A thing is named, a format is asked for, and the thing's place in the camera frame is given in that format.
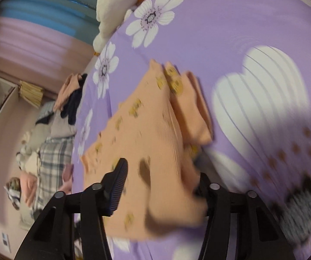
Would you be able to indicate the pink and blue curtain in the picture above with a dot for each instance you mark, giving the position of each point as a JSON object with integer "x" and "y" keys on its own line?
{"x": 45, "y": 41}

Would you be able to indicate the white goose plush toy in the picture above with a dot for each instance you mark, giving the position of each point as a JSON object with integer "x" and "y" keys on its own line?
{"x": 110, "y": 14}

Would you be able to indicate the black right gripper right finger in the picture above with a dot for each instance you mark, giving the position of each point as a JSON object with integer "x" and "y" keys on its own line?
{"x": 203, "y": 190}

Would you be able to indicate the purple floral bed cover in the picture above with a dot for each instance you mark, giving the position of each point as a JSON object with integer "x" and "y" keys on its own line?
{"x": 253, "y": 61}

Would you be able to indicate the dark navy garment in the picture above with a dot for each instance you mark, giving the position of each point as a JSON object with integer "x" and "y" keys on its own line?
{"x": 70, "y": 108}

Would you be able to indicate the pink crumpled garment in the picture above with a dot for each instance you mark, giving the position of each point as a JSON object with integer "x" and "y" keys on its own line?
{"x": 67, "y": 179}

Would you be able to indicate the folded orange garment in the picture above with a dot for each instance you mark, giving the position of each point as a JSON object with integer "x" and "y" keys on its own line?
{"x": 70, "y": 85}

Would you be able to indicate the grey plaid blanket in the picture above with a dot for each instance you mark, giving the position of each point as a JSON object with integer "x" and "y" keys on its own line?
{"x": 47, "y": 164}

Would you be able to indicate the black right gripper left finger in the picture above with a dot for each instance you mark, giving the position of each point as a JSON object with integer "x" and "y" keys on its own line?
{"x": 114, "y": 183}

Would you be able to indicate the orange duck print shirt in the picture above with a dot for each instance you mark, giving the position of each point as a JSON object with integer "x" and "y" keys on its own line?
{"x": 158, "y": 129}

